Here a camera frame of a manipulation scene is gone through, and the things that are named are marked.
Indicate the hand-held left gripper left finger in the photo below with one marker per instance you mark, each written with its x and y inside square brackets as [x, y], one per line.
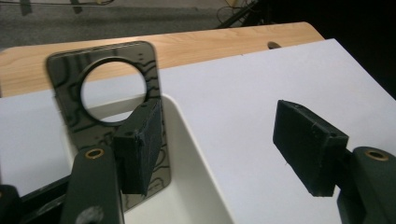
[93, 186]

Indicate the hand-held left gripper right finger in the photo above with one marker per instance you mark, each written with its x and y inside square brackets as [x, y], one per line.
[308, 146]

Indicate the clear phone case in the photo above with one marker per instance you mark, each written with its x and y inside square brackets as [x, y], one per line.
[65, 93]

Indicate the white plastic bin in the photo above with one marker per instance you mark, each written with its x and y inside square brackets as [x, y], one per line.
[193, 186]

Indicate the black metal stand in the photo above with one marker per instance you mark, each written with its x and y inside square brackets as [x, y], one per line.
[238, 16]

